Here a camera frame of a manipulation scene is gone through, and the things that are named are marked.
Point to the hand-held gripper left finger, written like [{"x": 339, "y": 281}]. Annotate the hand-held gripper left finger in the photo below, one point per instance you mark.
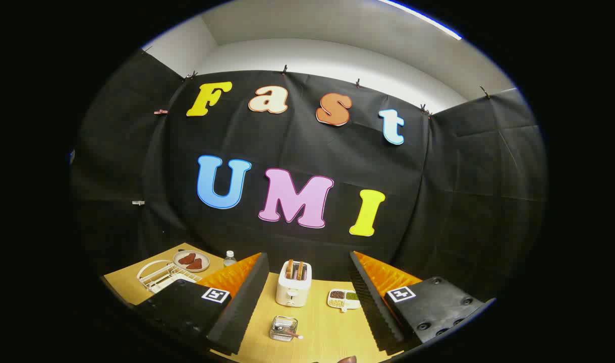
[{"x": 246, "y": 307}]

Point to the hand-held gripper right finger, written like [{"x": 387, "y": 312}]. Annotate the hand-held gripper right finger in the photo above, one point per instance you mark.
[{"x": 370, "y": 307}]

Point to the small plate with meat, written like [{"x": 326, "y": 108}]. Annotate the small plate with meat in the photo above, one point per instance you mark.
[{"x": 202, "y": 257}]

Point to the white divided snack tray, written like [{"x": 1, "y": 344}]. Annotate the white divided snack tray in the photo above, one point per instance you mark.
[{"x": 343, "y": 302}]

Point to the white toaster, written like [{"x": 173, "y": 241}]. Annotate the white toaster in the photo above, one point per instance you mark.
[{"x": 292, "y": 292}]

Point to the green label drink bottle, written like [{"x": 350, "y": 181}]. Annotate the green label drink bottle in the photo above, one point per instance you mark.
[{"x": 229, "y": 259}]

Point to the brown toast slice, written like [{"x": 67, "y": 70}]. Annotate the brown toast slice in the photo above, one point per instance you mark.
[
  {"x": 289, "y": 269},
  {"x": 300, "y": 271}
]

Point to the brown meat slice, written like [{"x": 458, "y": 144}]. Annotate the brown meat slice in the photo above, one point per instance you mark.
[
  {"x": 186, "y": 258},
  {"x": 196, "y": 264}
]

